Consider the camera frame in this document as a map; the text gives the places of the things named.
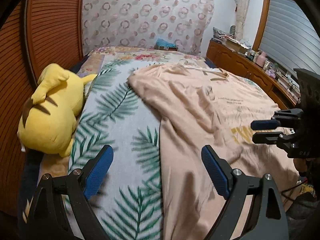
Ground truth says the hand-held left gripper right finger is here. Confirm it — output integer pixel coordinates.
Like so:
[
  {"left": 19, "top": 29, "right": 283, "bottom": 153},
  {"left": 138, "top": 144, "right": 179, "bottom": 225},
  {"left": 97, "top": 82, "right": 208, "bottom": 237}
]
[{"left": 201, "top": 144, "right": 291, "bottom": 240}]

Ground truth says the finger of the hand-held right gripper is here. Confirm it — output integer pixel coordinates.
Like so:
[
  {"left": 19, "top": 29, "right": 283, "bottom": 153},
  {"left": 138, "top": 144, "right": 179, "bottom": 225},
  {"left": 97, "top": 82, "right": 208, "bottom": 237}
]
[
  {"left": 252, "top": 130, "right": 299, "bottom": 153},
  {"left": 251, "top": 108, "right": 303, "bottom": 131}
]

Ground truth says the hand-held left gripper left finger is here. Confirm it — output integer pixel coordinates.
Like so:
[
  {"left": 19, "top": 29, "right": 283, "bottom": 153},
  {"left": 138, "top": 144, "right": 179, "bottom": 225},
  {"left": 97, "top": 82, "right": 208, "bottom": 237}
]
[{"left": 25, "top": 144, "right": 114, "bottom": 240}]

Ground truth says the beige t-shirt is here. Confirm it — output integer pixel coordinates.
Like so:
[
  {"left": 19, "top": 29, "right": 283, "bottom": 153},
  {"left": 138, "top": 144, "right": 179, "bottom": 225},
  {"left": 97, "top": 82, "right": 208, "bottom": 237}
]
[{"left": 127, "top": 64, "right": 300, "bottom": 240}]

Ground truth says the leaf print bed sheet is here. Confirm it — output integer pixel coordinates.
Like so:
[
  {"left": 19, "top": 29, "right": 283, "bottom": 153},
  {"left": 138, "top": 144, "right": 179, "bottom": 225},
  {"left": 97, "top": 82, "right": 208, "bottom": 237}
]
[{"left": 65, "top": 59, "right": 263, "bottom": 240}]

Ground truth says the pink bottle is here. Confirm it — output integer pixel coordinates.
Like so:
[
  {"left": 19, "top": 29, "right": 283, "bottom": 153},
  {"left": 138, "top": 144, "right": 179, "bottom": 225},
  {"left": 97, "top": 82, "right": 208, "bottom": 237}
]
[{"left": 255, "top": 51, "right": 267, "bottom": 67}]

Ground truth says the yellow plush toy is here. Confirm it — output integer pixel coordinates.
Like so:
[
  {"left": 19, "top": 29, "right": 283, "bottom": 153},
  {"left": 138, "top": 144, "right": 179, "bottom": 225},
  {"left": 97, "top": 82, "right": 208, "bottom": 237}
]
[{"left": 17, "top": 63, "right": 98, "bottom": 158}]

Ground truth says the wooden sideboard cabinet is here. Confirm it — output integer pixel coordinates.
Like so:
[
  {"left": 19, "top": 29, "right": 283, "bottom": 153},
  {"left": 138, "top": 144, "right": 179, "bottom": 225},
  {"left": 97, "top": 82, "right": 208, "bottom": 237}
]
[{"left": 206, "top": 40, "right": 300, "bottom": 110}]

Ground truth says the cardboard box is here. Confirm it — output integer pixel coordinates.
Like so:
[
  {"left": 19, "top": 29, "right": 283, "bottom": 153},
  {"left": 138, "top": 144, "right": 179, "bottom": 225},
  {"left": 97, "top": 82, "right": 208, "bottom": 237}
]
[{"left": 225, "top": 40, "right": 248, "bottom": 53}]

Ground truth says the printed fabric bag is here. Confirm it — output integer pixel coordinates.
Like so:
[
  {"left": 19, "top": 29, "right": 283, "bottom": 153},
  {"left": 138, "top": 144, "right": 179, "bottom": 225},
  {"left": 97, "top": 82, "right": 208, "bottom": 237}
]
[{"left": 213, "top": 26, "right": 237, "bottom": 40}]

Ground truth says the white lace curtain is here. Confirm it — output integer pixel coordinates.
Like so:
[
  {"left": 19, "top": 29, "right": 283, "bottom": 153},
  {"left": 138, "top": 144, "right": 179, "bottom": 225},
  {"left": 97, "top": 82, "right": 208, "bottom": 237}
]
[{"left": 235, "top": 0, "right": 252, "bottom": 43}]

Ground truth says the floral quilt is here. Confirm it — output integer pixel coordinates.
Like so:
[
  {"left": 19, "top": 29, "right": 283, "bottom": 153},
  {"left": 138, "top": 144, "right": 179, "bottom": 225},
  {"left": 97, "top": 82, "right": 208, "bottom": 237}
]
[{"left": 76, "top": 45, "right": 218, "bottom": 80}]

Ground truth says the teal fluffy cloth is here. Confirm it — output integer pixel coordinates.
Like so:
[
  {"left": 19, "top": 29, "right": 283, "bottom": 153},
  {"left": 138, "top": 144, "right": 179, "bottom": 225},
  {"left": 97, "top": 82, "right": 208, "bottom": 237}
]
[{"left": 155, "top": 38, "right": 178, "bottom": 51}]

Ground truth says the circle patterned curtain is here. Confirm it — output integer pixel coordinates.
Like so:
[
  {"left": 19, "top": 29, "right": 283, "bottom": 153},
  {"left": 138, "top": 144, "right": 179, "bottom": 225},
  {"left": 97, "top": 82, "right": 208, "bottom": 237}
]
[{"left": 81, "top": 0, "right": 215, "bottom": 55}]

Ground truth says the black cable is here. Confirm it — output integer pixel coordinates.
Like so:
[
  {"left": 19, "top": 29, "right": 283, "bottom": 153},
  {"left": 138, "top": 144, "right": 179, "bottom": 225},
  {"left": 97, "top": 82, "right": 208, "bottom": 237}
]
[{"left": 280, "top": 179, "right": 309, "bottom": 201}]

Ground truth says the wooden window frame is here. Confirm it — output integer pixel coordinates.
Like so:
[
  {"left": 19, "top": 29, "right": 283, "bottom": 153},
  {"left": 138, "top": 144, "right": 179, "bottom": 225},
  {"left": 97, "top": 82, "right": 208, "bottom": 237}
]
[{"left": 251, "top": 0, "right": 272, "bottom": 53}]

